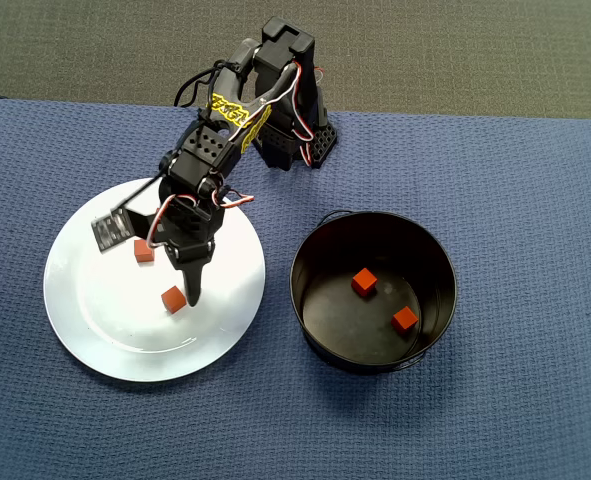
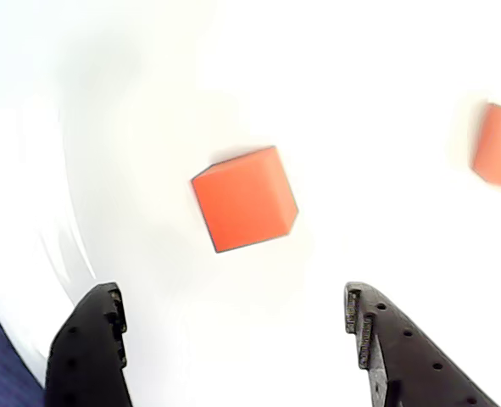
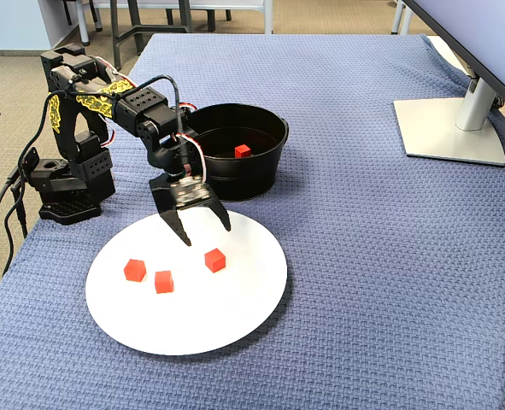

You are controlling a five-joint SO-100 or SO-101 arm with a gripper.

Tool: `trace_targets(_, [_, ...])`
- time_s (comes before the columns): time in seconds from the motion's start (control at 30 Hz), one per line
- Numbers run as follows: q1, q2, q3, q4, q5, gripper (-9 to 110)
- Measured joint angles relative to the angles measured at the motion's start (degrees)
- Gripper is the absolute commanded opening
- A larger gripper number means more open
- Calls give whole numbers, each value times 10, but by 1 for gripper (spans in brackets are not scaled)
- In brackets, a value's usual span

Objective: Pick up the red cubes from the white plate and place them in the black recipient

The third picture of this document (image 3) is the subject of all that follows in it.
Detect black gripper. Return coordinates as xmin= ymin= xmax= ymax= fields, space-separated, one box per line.
xmin=148 ymin=171 xmax=232 ymax=249

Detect white round plate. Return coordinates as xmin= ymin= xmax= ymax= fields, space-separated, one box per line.
xmin=85 ymin=207 xmax=289 ymax=357

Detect black metal bucket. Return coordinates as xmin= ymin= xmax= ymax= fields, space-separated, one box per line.
xmin=186 ymin=102 xmax=291 ymax=202

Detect blue woven tablecloth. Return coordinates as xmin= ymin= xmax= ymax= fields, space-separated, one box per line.
xmin=0 ymin=32 xmax=505 ymax=410

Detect black chair legs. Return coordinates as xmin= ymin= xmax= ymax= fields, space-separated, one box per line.
xmin=165 ymin=7 xmax=232 ymax=33
xmin=62 ymin=0 xmax=104 ymax=33

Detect computer monitor with silver stand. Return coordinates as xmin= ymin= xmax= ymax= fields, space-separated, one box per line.
xmin=392 ymin=0 xmax=505 ymax=167

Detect pale grey table legs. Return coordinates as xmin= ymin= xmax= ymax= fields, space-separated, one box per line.
xmin=390 ymin=0 xmax=412 ymax=36

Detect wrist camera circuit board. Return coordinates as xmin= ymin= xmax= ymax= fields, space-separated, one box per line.
xmin=169 ymin=175 xmax=214 ymax=212

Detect red white servo wire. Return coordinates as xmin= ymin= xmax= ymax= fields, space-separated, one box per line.
xmin=100 ymin=121 xmax=117 ymax=149
xmin=173 ymin=101 xmax=209 ymax=183

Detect thin black camera cable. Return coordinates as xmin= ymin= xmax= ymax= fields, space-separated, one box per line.
xmin=8 ymin=74 xmax=191 ymax=185

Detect dark grey metal frame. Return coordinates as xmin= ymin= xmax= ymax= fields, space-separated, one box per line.
xmin=109 ymin=0 xmax=193 ymax=73

